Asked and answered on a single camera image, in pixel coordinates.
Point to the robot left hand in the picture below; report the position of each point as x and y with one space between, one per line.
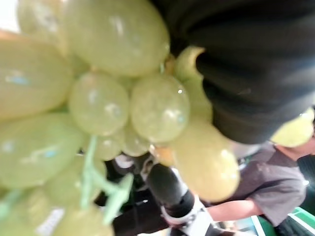
246 61

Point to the green framed crate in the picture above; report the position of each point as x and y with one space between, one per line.
299 216

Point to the green grape bunch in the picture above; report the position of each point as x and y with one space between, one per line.
152 108

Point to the person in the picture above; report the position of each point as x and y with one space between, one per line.
273 182

